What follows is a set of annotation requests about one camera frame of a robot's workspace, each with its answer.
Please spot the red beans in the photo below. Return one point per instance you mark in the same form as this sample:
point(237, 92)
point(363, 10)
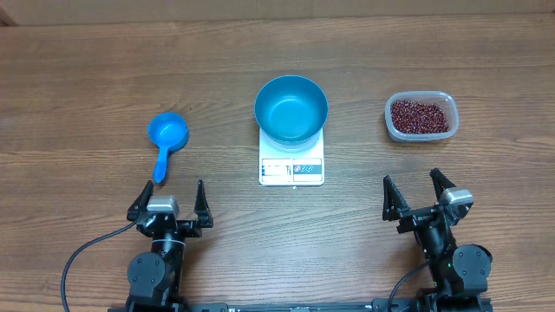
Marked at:
point(415, 117)

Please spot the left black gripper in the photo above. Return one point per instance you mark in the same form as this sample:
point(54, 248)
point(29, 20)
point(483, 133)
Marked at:
point(192, 227)

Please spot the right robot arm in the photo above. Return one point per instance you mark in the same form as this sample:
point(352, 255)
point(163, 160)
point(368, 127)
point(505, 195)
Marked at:
point(459, 273)

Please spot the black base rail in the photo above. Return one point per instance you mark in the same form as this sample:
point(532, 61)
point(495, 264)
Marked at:
point(377, 305)

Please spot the blue metal bowl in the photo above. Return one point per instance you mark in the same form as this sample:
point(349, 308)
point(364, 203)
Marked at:
point(291, 109)

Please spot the blue plastic measuring scoop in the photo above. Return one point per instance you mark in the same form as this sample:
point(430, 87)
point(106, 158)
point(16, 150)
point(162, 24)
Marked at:
point(169, 132)

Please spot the clear plastic food container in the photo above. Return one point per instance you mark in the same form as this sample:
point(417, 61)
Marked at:
point(445, 101)

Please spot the white digital kitchen scale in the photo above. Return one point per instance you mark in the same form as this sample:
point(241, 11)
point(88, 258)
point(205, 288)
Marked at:
point(291, 165)

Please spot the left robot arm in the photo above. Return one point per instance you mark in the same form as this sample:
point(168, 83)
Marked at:
point(155, 276)

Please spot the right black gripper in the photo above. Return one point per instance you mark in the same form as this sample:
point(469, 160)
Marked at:
point(395, 207)

